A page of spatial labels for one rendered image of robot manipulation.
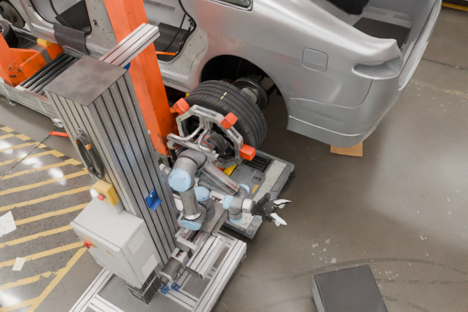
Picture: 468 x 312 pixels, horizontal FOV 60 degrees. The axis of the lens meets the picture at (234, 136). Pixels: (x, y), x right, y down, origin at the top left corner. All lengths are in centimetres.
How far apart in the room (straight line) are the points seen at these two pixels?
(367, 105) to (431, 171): 152
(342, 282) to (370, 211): 92
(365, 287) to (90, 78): 218
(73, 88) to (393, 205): 286
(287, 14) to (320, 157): 177
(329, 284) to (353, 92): 129
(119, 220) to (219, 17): 147
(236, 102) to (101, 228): 123
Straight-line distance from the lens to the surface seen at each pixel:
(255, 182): 359
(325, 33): 255
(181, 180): 204
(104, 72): 179
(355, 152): 407
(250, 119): 285
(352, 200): 374
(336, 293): 295
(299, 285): 331
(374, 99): 275
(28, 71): 470
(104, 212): 231
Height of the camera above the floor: 306
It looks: 48 degrees down
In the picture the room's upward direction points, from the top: 5 degrees counter-clockwise
